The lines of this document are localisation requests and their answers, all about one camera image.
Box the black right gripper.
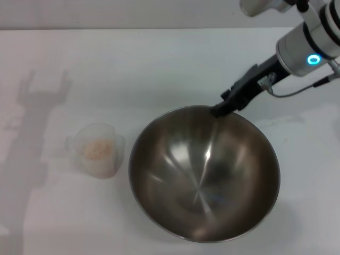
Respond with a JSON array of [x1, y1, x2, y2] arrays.
[[211, 56, 289, 118]]

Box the white rice grains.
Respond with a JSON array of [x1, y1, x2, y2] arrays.
[[84, 140, 114, 160]]

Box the stainless steel mixing bowl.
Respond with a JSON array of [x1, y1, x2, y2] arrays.
[[128, 105, 281, 244]]

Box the clear plastic measuring cup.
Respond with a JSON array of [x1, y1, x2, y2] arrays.
[[65, 122, 127, 179]]

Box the grey right wrist cable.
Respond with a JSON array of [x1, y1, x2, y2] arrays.
[[259, 60, 340, 97]]

